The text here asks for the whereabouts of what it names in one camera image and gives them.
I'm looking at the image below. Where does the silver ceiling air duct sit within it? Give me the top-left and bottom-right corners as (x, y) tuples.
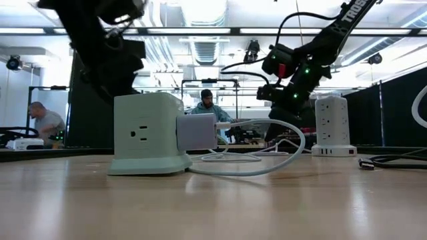
(189, 37), (231, 67)

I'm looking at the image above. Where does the white tower power strip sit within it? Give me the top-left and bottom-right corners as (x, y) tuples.
(311, 95), (358, 158)

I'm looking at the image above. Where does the black USB cable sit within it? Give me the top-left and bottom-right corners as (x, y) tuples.
(358, 148), (427, 171)

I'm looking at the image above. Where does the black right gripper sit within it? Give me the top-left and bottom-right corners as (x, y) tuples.
(256, 63), (331, 142)

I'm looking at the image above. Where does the white equipment box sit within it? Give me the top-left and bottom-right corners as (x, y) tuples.
(12, 137), (45, 151)

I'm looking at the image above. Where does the white USB cable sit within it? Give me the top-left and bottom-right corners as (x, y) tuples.
(188, 119), (306, 177)

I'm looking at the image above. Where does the black background rig frame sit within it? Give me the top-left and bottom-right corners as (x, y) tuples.
(180, 78), (239, 116)
(25, 85), (70, 129)

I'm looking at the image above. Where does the small blue-grey plug adapter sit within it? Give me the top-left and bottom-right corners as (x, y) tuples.
(175, 113), (219, 152)

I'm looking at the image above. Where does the mint green cube power strip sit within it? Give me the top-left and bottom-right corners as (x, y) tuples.
(107, 92), (193, 177)

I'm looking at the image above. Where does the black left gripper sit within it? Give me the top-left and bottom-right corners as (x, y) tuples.
(75, 33), (147, 105)

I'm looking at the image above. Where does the white tower strip power cord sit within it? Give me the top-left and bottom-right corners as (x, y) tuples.
(266, 138), (313, 155)

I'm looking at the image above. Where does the linear ceiling light strip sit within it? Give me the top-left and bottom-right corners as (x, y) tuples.
(0, 27), (427, 37)

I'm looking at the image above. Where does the pale purple braided USB cable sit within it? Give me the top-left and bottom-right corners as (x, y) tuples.
(410, 83), (427, 130)

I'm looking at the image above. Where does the black aluminium table frame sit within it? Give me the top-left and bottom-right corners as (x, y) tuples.
(0, 145), (427, 163)

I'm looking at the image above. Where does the black partition wall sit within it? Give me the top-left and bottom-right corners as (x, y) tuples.
(342, 66), (427, 148)
(65, 53), (116, 149)

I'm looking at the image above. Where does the black ceiling spotlight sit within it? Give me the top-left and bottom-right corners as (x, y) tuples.
(244, 39), (261, 65)
(367, 52), (384, 66)
(5, 55), (23, 72)

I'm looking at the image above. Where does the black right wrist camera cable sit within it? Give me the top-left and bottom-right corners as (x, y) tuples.
(219, 11), (342, 88)

